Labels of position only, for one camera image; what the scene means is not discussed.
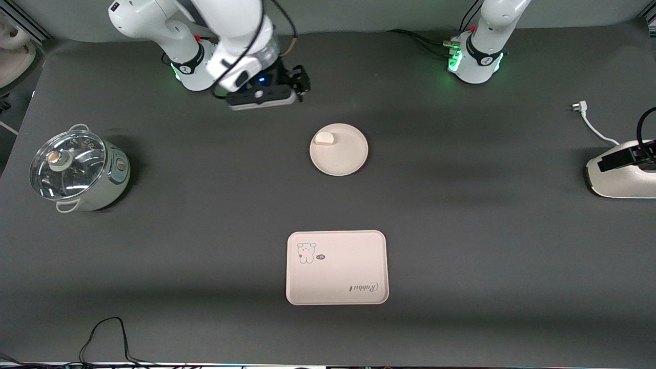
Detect white toaster cable with plug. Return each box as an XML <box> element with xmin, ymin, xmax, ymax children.
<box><xmin>570</xmin><ymin>101</ymin><xmax>621</xmax><ymax>147</ymax></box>

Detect glass pot lid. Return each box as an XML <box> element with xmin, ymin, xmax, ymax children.
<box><xmin>29</xmin><ymin>130</ymin><xmax>107</xmax><ymax>201</ymax></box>

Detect black left arm base cables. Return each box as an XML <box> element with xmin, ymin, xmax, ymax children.
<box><xmin>387</xmin><ymin>10</ymin><xmax>480</xmax><ymax>57</ymax></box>

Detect white toaster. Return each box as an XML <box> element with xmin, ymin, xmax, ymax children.
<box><xmin>585</xmin><ymin>140</ymin><xmax>656</xmax><ymax>199</ymax></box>

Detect beige rabbit print tray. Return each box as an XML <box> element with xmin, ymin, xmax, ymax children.
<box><xmin>285</xmin><ymin>230</ymin><xmax>390</xmax><ymax>306</ymax></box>

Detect beige round object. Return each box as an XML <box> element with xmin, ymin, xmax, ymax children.
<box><xmin>0</xmin><ymin>13</ymin><xmax>37</xmax><ymax>92</ymax></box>

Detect round beige plate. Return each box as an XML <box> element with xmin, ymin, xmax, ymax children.
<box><xmin>310</xmin><ymin>123</ymin><xmax>368</xmax><ymax>177</ymax></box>

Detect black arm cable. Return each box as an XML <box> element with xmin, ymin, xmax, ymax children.
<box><xmin>637</xmin><ymin>107</ymin><xmax>656</xmax><ymax>154</ymax></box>
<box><xmin>211</xmin><ymin>0</ymin><xmax>299</xmax><ymax>99</ymax></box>

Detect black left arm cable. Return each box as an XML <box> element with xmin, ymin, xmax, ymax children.
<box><xmin>637</xmin><ymin>107</ymin><xmax>656</xmax><ymax>154</ymax></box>

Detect aluminium frame rail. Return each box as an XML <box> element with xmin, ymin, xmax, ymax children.
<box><xmin>0</xmin><ymin>0</ymin><xmax>52</xmax><ymax>44</ymax></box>

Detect thin black floor cable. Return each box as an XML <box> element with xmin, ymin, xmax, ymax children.
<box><xmin>77</xmin><ymin>317</ymin><xmax>159</xmax><ymax>367</ymax></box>

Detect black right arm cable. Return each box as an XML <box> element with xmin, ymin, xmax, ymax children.
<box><xmin>211</xmin><ymin>0</ymin><xmax>299</xmax><ymax>99</ymax></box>

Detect green electric cooking pot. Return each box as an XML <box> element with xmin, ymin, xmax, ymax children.
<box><xmin>55</xmin><ymin>124</ymin><xmax>131</xmax><ymax>213</ymax></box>

